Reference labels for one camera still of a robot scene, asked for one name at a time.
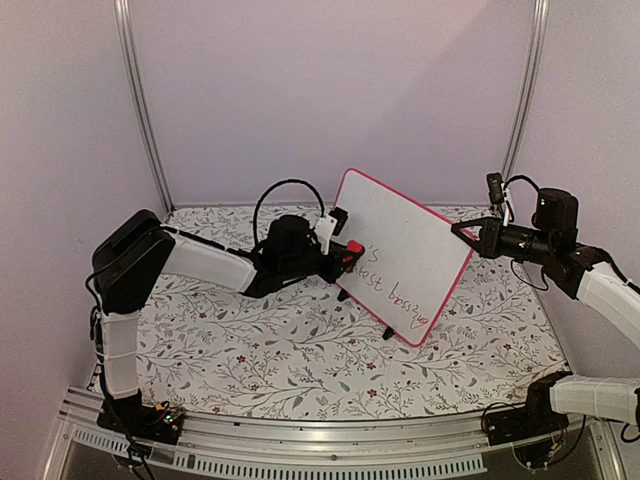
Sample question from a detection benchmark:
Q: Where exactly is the black whiteboard stand foot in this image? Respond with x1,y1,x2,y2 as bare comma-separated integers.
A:
337,289,350,302

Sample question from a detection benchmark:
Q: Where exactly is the floral patterned table mat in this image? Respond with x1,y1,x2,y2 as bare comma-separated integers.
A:
97,204,573,420

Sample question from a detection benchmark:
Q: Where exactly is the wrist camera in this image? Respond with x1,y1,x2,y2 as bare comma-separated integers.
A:
313,207,348,255
486,172,515,227

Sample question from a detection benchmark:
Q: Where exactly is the front aluminium rail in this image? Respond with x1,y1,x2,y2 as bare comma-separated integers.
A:
42,387,638,479

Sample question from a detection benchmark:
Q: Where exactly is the red whiteboard eraser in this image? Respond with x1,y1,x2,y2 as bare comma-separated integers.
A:
346,240,364,255

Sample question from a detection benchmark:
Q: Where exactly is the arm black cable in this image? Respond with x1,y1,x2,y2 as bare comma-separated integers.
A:
251,179,327,251
507,173,551,293

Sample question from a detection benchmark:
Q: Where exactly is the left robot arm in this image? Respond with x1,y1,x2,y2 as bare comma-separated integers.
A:
89,208,365,434

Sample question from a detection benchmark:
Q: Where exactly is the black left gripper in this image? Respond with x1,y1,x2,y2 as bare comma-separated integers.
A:
282,243,359,286

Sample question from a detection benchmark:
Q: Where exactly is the left aluminium frame post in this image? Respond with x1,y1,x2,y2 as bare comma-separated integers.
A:
113,0,175,213

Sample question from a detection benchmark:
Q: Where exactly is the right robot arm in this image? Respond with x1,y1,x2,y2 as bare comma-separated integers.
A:
451,188,639,445

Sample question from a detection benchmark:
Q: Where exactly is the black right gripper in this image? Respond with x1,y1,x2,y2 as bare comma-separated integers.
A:
451,218,555,266

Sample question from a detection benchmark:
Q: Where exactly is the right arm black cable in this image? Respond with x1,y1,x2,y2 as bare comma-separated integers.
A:
507,173,551,293

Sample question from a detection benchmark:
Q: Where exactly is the pink framed whiteboard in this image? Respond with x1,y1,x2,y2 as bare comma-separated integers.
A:
335,169,473,347

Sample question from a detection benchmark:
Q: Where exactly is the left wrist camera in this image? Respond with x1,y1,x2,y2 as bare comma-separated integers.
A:
313,207,348,255

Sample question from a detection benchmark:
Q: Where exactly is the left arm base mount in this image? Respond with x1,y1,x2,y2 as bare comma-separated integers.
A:
97,399,184,445

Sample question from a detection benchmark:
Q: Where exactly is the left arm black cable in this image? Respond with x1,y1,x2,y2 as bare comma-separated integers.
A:
251,179,327,251

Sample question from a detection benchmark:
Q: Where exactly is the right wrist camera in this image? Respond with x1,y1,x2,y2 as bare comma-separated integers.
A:
486,172,515,227

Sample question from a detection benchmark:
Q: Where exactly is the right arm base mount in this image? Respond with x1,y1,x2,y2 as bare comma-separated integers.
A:
481,406,569,446

